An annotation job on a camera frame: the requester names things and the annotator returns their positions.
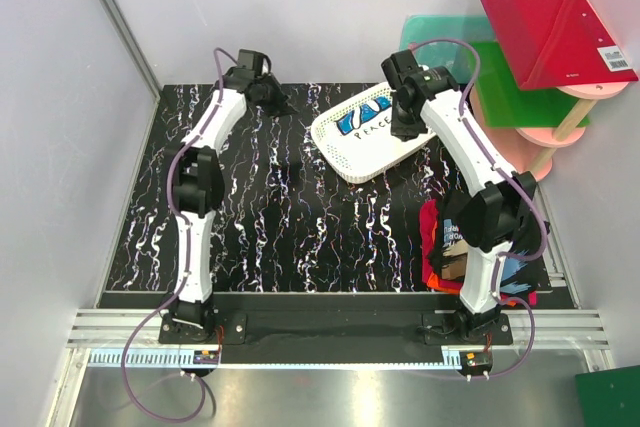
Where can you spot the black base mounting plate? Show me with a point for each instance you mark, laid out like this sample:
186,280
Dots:
321,329

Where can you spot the left corner aluminium post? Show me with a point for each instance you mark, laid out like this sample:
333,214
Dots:
132,46

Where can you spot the black t shirt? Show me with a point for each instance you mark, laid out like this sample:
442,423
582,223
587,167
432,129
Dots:
526,244

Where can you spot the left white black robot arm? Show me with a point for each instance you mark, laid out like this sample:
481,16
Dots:
195,186

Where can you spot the orange t shirt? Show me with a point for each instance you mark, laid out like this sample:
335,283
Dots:
434,282

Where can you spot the aluminium frame rail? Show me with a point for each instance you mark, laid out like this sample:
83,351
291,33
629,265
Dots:
104,333

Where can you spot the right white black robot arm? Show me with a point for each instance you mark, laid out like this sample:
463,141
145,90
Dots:
499,220

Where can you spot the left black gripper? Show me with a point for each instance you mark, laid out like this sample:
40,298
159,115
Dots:
281,107

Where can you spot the teal plastic board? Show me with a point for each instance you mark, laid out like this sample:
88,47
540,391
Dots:
456,58

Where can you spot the dark green board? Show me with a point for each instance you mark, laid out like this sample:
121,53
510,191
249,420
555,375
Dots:
610,398

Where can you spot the green plastic sheet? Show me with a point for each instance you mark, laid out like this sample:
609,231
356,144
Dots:
505,105

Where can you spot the red plastic sheet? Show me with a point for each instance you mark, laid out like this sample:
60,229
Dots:
556,43

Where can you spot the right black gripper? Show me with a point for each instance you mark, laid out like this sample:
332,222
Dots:
404,132

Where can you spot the pink wooden shelf stand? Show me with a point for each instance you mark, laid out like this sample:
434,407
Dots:
532,149

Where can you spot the white plastic laundry basket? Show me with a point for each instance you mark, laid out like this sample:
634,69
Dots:
358,161

